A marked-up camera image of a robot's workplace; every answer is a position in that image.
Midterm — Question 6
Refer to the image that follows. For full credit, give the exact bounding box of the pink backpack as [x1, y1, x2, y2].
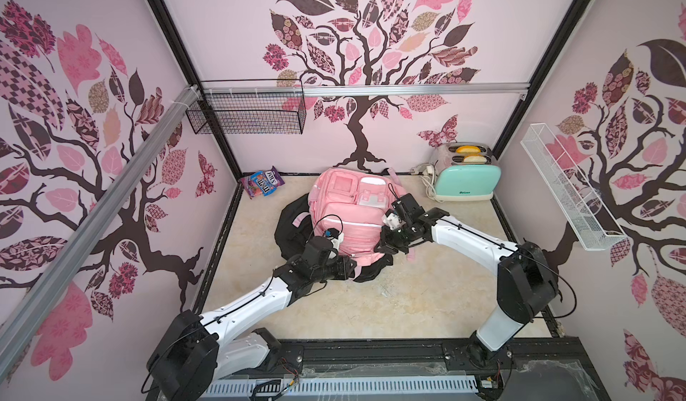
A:
[307, 168, 407, 268]

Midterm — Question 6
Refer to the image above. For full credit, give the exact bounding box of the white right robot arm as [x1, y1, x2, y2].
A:
[376, 208, 562, 360]

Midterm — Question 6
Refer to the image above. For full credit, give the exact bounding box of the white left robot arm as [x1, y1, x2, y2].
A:
[141, 229, 357, 400]

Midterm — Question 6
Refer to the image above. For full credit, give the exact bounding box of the purple candy bag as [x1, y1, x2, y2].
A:
[239, 166, 285, 199]

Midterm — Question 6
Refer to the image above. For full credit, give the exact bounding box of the mint green toaster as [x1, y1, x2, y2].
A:
[430, 142, 502, 201]

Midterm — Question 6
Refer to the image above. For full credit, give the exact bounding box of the yellow toast slice front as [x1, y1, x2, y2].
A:
[463, 155, 489, 165]

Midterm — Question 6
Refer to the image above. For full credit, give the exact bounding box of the yellow toast slice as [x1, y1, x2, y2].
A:
[455, 146, 482, 155]
[463, 155, 489, 165]

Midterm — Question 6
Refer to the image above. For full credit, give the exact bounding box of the yellow toast slice back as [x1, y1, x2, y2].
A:
[455, 146, 482, 155]

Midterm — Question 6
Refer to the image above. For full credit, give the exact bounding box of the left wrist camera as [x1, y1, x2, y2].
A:
[323, 228, 344, 251]

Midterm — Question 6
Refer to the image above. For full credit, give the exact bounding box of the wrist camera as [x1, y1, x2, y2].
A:
[382, 193, 424, 230]
[323, 228, 344, 251]

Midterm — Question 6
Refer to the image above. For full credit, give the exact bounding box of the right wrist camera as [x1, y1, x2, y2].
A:
[382, 193, 424, 230]

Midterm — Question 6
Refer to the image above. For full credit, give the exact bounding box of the white toaster power cord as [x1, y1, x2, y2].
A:
[409, 162, 441, 203]

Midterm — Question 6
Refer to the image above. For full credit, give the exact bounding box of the white vented cable duct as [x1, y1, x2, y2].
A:
[201, 375, 478, 400]

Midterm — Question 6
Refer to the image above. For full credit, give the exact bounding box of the aluminium rail back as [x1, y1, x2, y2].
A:
[204, 82, 530, 97]

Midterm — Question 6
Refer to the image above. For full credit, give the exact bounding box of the aluminium rail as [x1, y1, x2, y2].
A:
[204, 82, 530, 97]
[1, 85, 200, 380]

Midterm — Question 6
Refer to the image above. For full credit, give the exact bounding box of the black wire basket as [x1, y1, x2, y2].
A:
[186, 78, 307, 135]

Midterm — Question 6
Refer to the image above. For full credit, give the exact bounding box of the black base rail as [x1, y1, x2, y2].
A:
[146, 337, 591, 383]

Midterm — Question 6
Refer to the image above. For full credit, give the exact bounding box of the white wire shelf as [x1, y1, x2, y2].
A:
[521, 124, 629, 251]

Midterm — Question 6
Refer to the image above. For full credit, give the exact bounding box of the aluminium rail left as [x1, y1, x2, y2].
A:
[1, 85, 200, 380]

